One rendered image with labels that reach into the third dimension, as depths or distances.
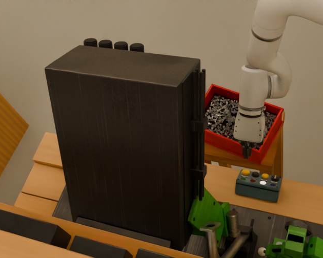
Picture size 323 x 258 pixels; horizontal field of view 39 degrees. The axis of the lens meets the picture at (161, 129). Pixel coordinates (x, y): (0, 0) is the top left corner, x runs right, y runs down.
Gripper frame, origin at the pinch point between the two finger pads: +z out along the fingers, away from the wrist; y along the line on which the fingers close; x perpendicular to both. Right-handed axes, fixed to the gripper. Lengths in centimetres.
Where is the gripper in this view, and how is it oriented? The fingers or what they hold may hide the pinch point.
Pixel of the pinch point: (247, 152)
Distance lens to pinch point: 163.1
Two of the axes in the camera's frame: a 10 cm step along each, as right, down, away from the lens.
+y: -9.3, -1.6, 3.4
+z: 0.0, 9.0, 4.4
